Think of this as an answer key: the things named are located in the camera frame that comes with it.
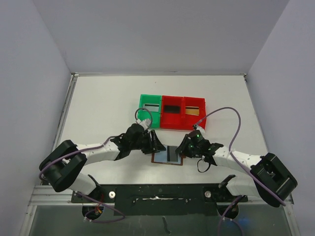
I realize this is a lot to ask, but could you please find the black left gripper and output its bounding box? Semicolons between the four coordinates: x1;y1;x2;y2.
130;130;165;154

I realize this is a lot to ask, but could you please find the brown leather card holder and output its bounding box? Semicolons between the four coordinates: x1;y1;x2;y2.
151;145;184;166

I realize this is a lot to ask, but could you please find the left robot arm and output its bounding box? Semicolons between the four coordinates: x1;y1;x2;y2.
39;123;166;202

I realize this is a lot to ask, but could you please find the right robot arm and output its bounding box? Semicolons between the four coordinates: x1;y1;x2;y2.
175;130;297;207

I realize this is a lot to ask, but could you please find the black card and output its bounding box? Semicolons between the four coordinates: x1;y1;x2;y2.
163;105;181;114

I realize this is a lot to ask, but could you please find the red bin right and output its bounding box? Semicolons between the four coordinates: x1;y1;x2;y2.
183;97;206;130

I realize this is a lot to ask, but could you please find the red bin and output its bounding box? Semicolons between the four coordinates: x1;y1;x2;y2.
160;95;184;130
183;97;206;130

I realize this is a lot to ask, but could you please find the red bin middle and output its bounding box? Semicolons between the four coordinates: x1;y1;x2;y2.
160;95;184;130

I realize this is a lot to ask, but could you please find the green bin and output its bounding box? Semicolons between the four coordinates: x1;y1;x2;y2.
137;94;162;128

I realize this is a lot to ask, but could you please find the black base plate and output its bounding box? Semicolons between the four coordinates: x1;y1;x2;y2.
71;183;248;217

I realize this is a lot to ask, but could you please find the aluminium left rail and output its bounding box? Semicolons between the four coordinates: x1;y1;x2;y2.
52;73;79;151

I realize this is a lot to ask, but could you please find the aluminium rail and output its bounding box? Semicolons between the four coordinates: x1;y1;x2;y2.
29;185;74;206
52;73;79;151

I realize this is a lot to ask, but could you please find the aluminium front rail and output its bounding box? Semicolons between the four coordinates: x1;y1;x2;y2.
29;185;74;206

